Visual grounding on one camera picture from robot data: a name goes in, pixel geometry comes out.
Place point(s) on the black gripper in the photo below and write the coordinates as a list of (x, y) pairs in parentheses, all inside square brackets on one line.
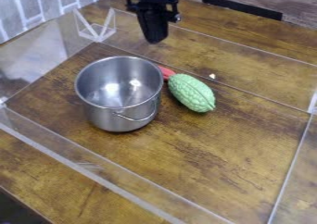
[(154, 13)]

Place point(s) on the pink spoon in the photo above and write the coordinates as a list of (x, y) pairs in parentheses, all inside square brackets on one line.
[(166, 72)]

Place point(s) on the clear acrylic enclosure wall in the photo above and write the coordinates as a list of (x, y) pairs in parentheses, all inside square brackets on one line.
[(234, 166)]

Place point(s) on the clear acrylic corner bracket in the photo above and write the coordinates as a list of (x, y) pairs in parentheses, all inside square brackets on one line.
[(92, 31)]

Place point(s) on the green bitter gourd toy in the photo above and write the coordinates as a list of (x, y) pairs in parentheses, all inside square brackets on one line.
[(191, 93)]

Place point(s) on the black wall strip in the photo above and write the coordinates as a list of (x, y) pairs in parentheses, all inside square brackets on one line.
[(253, 10)]

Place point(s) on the stainless steel pot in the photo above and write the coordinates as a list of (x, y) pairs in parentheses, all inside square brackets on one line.
[(119, 89)]

